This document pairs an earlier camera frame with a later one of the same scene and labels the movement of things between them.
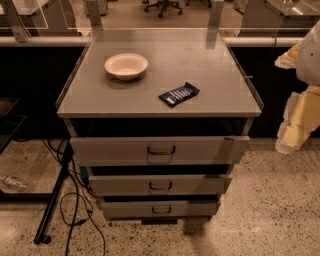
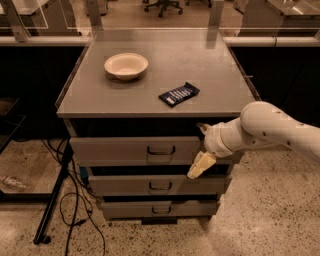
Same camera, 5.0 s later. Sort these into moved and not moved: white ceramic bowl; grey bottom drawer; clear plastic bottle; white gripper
Moved: white gripper
Not moved: white ceramic bowl; clear plastic bottle; grey bottom drawer
